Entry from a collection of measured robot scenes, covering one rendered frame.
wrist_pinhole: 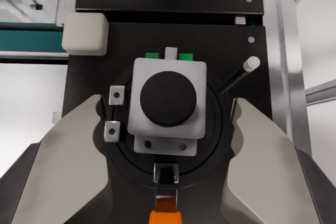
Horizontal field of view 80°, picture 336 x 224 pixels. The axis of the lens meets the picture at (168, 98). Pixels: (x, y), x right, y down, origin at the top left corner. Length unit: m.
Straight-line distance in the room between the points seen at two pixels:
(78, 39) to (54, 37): 0.07
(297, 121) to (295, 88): 0.04
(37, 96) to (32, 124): 0.04
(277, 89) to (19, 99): 0.34
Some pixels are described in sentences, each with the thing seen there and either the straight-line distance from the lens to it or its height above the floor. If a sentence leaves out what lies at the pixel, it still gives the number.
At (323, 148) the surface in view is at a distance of 0.42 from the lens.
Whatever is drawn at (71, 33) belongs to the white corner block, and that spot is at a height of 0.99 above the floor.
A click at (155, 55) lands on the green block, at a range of 0.17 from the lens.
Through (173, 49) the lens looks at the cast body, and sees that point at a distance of 0.17.
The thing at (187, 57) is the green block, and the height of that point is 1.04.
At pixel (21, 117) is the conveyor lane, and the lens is 0.35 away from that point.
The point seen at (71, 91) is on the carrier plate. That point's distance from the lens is 0.26.
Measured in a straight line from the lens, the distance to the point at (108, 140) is 0.20.
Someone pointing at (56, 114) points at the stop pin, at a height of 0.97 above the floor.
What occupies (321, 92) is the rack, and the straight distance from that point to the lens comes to 0.32.
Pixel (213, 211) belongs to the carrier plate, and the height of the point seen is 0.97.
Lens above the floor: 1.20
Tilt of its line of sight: 79 degrees down
